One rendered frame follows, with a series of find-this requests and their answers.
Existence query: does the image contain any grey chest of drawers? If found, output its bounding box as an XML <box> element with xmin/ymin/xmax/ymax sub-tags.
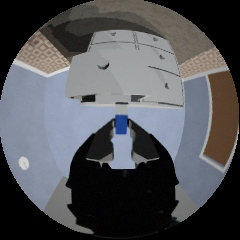
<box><xmin>79</xmin><ymin>31</ymin><xmax>184</xmax><ymax>109</ymax></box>

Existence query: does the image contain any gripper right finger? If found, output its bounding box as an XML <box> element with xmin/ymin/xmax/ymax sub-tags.
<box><xmin>127</xmin><ymin>118</ymin><xmax>179</xmax><ymax>186</ymax></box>

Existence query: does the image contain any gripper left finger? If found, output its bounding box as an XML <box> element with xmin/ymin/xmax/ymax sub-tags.
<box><xmin>66</xmin><ymin>118</ymin><xmax>116</xmax><ymax>189</ymax></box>

